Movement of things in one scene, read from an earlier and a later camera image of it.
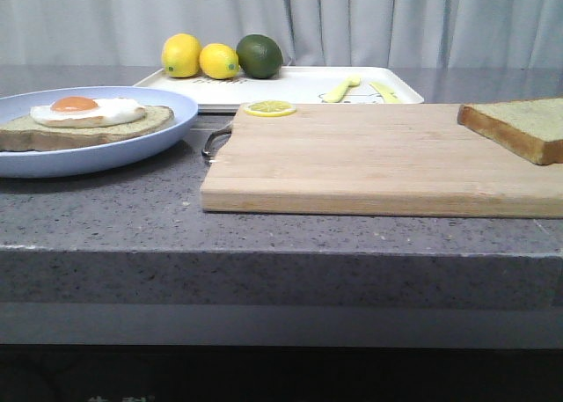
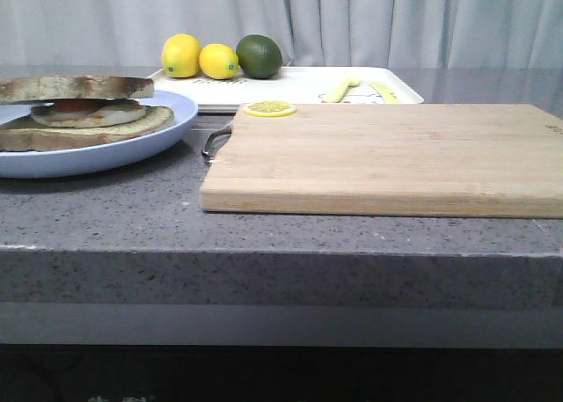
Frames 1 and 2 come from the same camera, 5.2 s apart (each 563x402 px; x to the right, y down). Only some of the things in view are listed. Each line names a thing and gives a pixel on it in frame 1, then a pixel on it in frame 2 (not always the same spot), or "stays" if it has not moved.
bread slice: (530, 128) -> (17, 89)
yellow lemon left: (181, 55) stays
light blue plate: (55, 163) stays
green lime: (259, 56) stays
